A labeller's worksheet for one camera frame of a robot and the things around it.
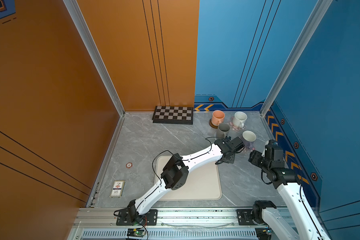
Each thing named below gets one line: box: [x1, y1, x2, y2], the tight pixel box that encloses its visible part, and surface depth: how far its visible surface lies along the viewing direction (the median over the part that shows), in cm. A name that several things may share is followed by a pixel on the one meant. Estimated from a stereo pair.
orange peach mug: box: [211, 110, 225, 126], surface depth 108 cm
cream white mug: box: [232, 111, 248, 129], surface depth 108 cm
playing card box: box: [109, 180, 126, 198], surface depth 83 cm
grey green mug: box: [216, 122, 231, 138], surface depth 97 cm
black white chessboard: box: [152, 106, 194, 125], surface depth 118 cm
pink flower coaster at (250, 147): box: [243, 141, 256, 152], surface depth 96 cm
